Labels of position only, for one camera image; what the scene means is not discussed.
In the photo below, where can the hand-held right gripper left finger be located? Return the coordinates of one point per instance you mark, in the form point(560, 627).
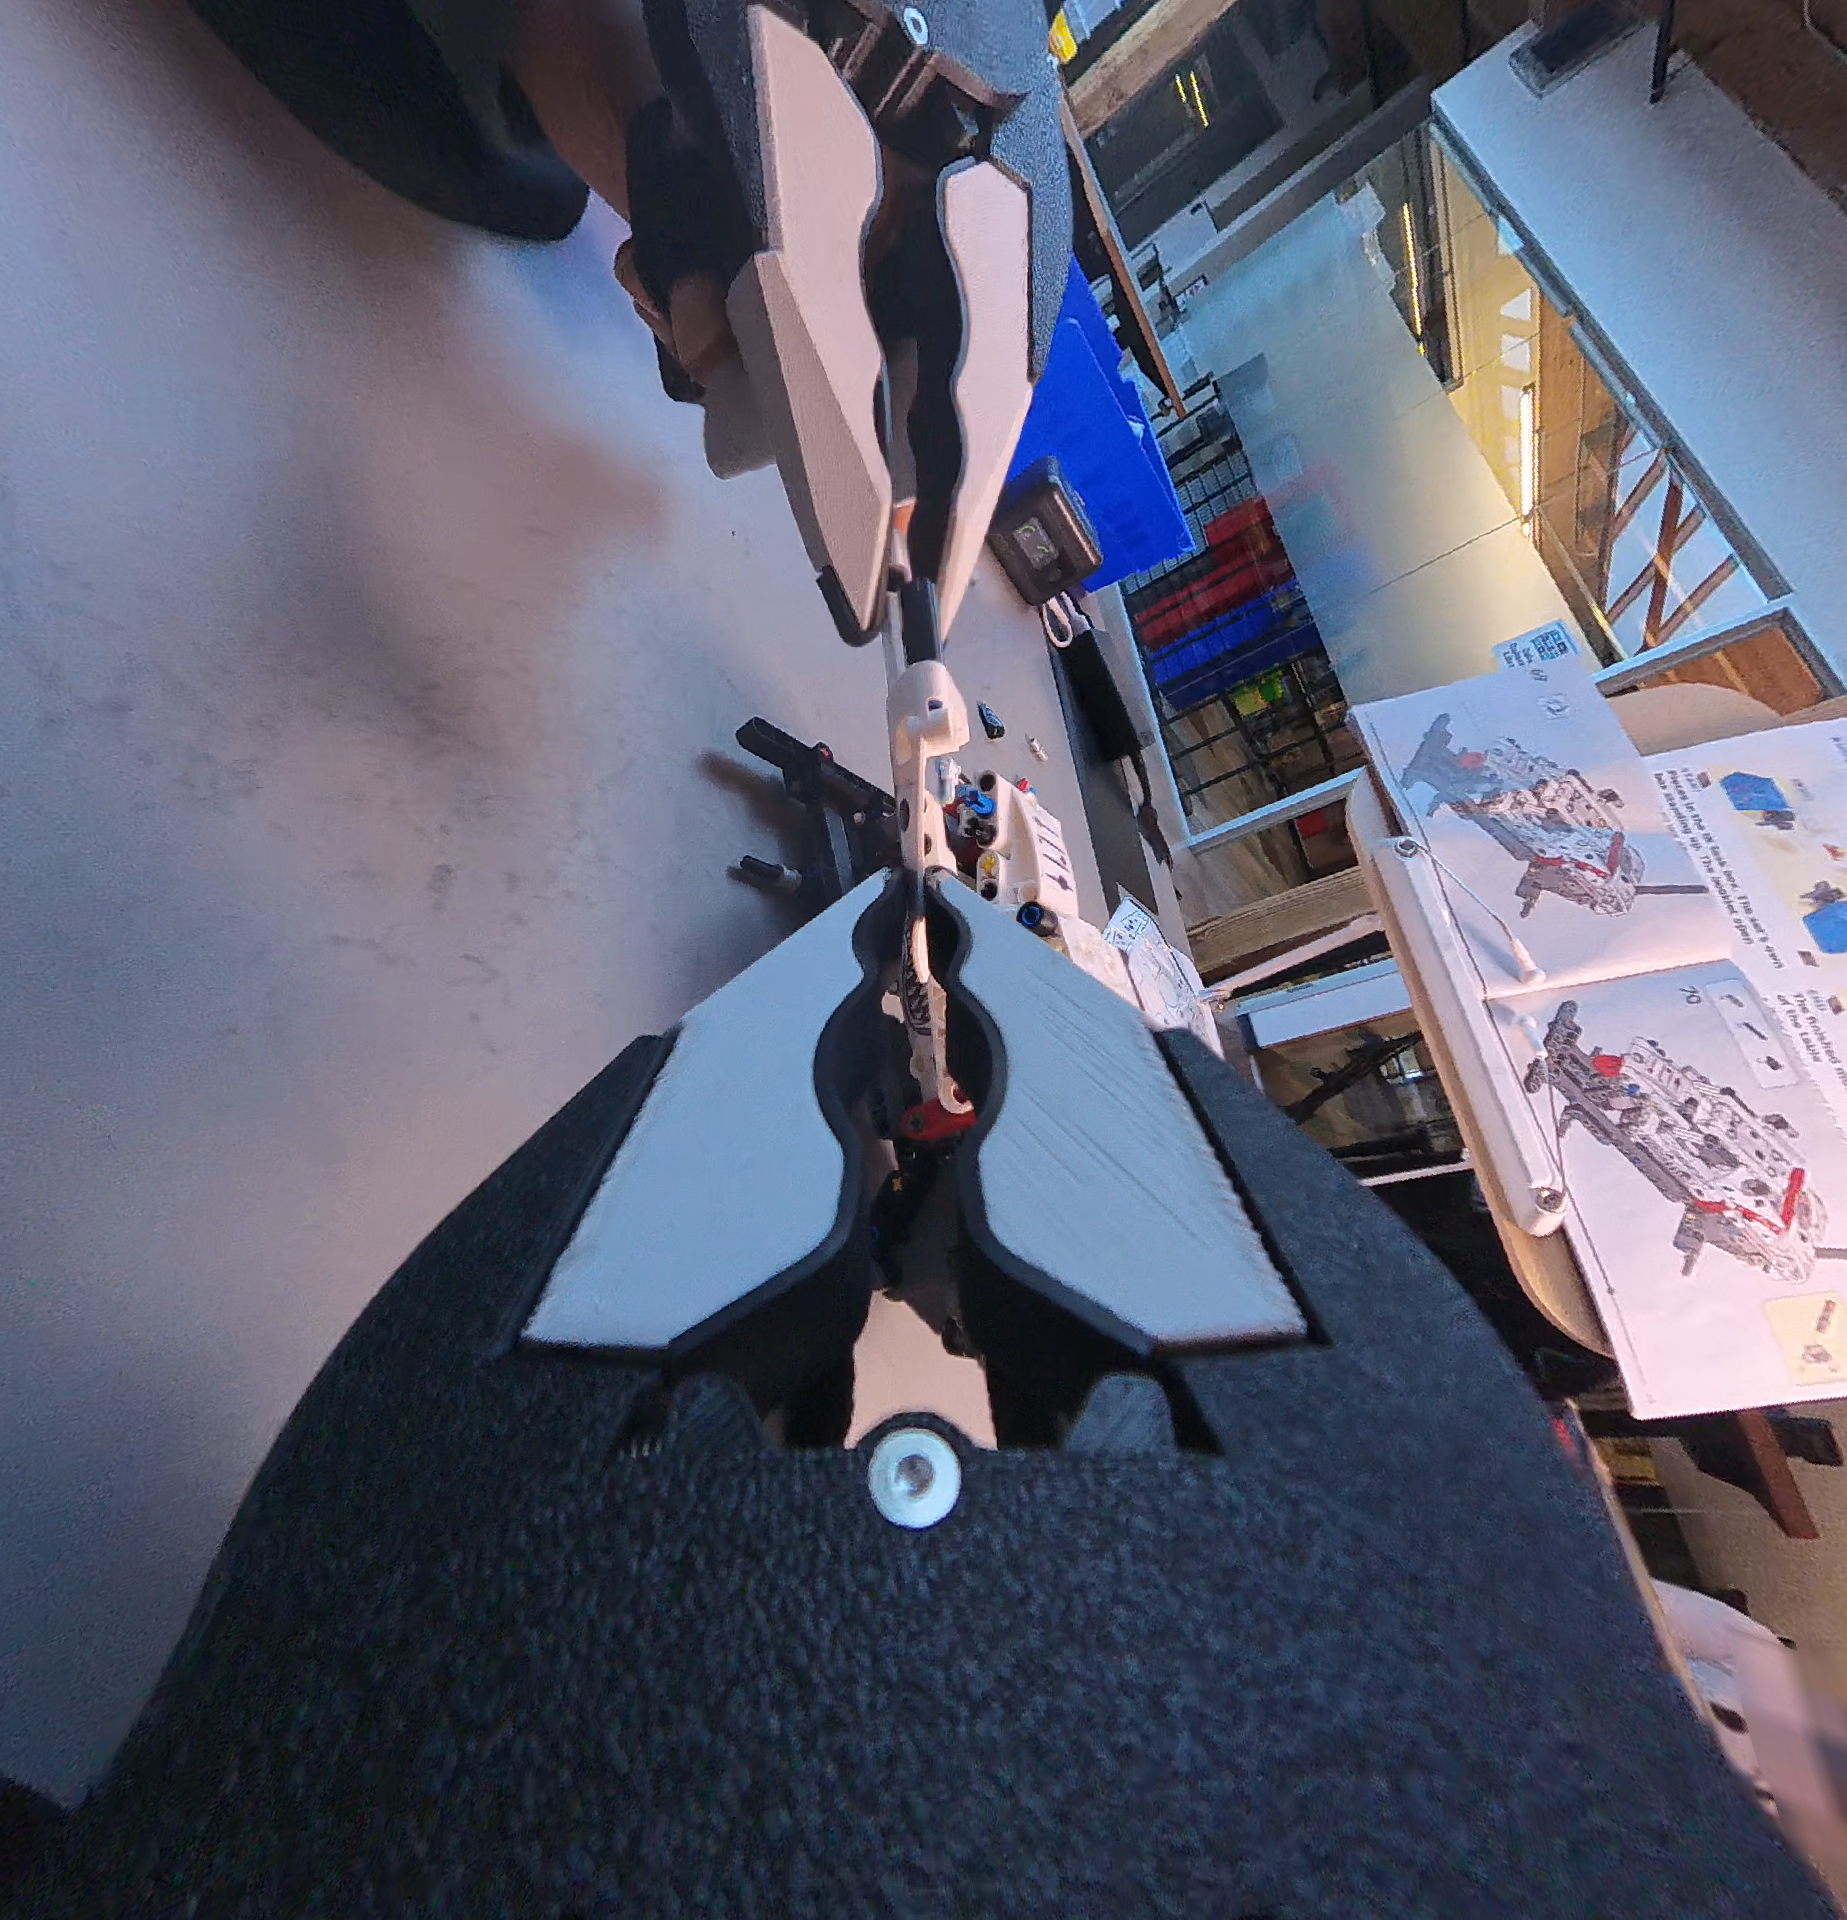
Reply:
point(699, 1186)

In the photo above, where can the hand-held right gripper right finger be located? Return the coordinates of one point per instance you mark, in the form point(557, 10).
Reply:
point(1134, 1186)

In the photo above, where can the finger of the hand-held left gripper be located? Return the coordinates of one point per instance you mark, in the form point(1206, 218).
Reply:
point(995, 331)
point(810, 345)

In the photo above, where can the white lego truck model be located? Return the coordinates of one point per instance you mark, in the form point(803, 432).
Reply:
point(1029, 846)

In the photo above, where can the white lego panel subassembly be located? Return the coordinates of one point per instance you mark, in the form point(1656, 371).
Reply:
point(923, 705)

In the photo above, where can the lego instruction booklet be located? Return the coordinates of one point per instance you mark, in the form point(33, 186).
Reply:
point(1688, 1276)

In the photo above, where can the lego sticker sheet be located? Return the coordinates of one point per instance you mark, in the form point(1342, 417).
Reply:
point(1155, 975)

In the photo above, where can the person's left hand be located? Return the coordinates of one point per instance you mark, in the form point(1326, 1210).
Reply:
point(586, 91)

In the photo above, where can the small black device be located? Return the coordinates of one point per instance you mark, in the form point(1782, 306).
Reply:
point(1035, 541)

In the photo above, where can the shelf of red blue bins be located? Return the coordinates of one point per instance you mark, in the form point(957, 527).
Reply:
point(1224, 600)

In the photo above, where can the white booklet stand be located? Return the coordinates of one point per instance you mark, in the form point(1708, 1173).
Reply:
point(1441, 975)

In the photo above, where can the black power adapter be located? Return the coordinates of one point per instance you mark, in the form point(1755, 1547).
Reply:
point(1110, 705)

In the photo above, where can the white background table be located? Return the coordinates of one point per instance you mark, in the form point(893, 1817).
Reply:
point(1643, 226)

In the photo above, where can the printed task sheet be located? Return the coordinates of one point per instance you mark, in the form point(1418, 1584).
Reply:
point(1764, 840)

